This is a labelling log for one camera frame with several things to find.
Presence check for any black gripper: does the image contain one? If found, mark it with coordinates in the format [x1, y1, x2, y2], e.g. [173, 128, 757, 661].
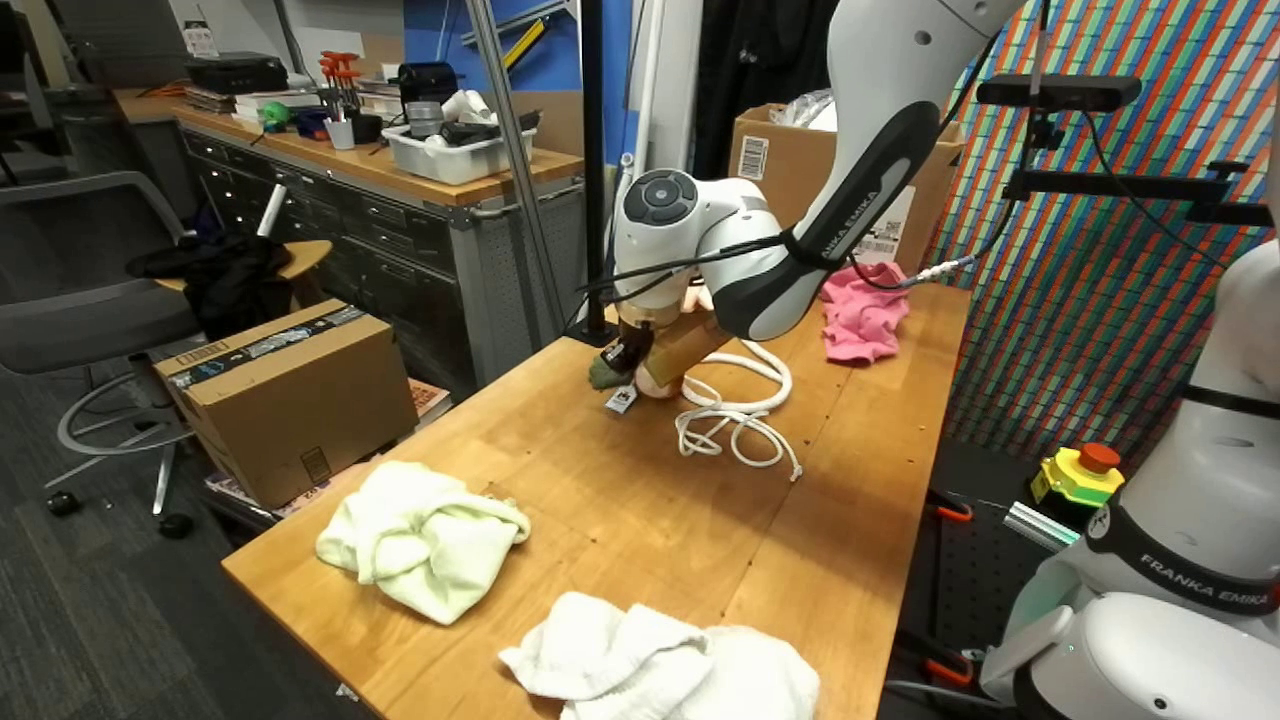
[599, 314, 661, 385]

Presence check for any pale peach cloth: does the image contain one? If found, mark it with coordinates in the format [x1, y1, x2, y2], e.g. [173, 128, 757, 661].
[599, 285, 722, 330]

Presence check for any thin white knotted cord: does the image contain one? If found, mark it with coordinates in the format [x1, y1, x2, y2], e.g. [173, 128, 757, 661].
[673, 398, 810, 486]

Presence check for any magenta pink cloth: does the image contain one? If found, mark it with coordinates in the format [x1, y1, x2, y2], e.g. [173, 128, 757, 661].
[815, 258, 915, 366]

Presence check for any light green cloth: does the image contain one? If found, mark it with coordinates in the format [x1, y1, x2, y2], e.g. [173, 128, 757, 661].
[313, 459, 536, 631]

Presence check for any white cloth bag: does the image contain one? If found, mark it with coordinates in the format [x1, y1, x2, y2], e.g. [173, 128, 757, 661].
[497, 587, 823, 720]

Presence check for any silver metal pole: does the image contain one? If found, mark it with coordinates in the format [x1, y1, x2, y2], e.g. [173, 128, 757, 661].
[456, 0, 574, 352]

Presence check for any grey workbench with wooden top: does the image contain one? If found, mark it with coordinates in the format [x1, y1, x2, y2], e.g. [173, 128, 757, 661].
[111, 85, 593, 390]

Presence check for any cardboard box with white labels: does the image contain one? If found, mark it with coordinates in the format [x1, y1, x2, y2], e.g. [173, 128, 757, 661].
[728, 98, 972, 274]

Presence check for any white plastic bin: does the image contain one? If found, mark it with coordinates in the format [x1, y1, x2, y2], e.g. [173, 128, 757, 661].
[382, 115, 540, 186]

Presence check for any wooden stool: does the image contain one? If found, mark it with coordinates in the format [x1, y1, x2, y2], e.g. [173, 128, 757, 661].
[157, 236, 337, 303]

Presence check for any cardboard box with black tape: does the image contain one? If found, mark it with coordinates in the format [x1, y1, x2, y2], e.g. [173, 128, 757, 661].
[154, 295, 424, 511]

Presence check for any black orange table clamp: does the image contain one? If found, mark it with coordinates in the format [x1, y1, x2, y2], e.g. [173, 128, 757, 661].
[930, 492, 982, 531]
[915, 643, 994, 694]

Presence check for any black garment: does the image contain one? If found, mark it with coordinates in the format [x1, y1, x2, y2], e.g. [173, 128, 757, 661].
[130, 233, 299, 340]

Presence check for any yellow red emergency stop button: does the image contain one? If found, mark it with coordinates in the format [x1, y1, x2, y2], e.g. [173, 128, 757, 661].
[1029, 434, 1133, 514]

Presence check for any black mounting bar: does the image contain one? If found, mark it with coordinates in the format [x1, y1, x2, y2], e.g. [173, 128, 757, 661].
[996, 155, 1280, 233]

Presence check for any grey office chair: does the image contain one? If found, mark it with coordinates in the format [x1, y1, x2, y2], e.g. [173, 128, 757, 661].
[0, 169, 206, 535]

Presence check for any olive wrist camera box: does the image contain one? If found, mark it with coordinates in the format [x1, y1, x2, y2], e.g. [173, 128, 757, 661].
[644, 303, 735, 398]

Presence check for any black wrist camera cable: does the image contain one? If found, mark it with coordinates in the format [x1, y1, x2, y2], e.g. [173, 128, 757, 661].
[578, 233, 804, 295]

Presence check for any white braided rope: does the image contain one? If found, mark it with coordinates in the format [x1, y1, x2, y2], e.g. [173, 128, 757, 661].
[675, 336, 800, 421]

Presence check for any black camera stand pole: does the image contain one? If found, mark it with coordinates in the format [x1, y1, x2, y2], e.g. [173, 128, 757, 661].
[574, 0, 627, 343]

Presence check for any small grey metal bracket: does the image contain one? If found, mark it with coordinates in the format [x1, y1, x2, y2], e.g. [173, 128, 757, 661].
[1002, 494, 1089, 552]

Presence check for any black stereo camera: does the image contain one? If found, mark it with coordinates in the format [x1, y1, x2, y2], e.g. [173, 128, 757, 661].
[978, 72, 1144, 115]

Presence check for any white floor hose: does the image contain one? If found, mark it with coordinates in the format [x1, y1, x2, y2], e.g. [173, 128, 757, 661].
[40, 366, 202, 494]

